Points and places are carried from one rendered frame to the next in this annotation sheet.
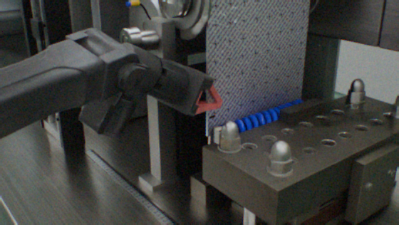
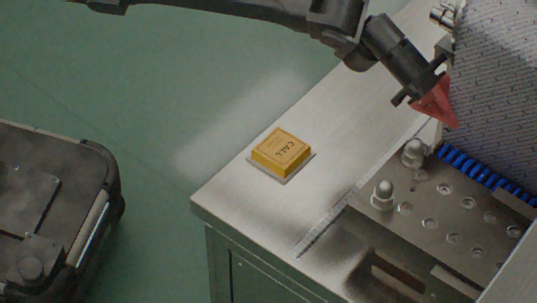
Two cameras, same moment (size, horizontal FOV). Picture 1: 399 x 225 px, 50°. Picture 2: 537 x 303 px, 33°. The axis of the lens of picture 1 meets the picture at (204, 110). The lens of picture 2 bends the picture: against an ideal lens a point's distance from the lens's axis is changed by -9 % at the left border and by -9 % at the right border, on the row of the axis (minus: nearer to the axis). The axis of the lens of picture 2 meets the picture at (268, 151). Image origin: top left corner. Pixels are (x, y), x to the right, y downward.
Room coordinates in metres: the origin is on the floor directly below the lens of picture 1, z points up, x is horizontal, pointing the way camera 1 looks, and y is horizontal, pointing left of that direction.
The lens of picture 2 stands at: (0.16, -0.92, 2.13)
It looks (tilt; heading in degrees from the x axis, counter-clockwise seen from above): 48 degrees down; 76
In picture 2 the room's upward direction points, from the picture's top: 1 degrees clockwise
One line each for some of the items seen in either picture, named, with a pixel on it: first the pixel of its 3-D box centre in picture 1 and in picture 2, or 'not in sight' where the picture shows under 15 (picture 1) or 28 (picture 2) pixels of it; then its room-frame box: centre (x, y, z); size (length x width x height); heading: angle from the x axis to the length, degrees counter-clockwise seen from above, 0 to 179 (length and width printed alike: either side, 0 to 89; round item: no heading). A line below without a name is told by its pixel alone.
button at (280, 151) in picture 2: not in sight; (281, 151); (0.43, 0.12, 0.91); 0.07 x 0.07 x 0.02; 38
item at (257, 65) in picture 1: (259, 70); (509, 136); (0.73, -0.10, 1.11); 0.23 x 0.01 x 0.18; 128
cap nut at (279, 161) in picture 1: (280, 156); (384, 191); (0.53, -0.10, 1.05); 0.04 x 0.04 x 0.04
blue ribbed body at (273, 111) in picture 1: (266, 119); (494, 183); (0.71, -0.11, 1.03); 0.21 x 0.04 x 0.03; 128
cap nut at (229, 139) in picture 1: (229, 134); (413, 150); (0.59, -0.04, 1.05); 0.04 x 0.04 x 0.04
